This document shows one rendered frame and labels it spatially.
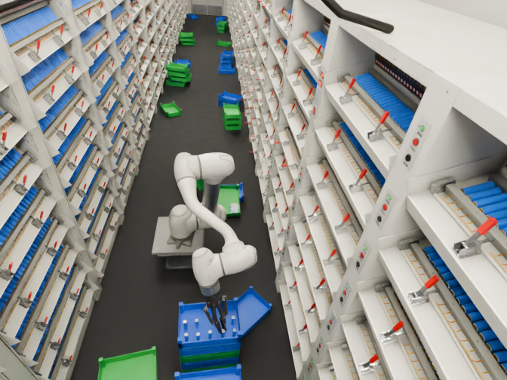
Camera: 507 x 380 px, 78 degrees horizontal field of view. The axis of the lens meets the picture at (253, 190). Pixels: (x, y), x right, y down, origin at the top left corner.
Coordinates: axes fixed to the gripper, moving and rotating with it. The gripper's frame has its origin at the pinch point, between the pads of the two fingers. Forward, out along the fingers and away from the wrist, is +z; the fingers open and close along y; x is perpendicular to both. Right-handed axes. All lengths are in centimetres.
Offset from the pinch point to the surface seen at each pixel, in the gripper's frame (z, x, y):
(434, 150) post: -85, 87, -24
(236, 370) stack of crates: 17.8, 11.0, 2.8
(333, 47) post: -112, 34, -61
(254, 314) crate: 38, -33, -37
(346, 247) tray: -44, 52, -34
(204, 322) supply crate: 3.6, -12.5, 3.1
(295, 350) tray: 42, 5, -37
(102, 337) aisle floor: 20, -72, 47
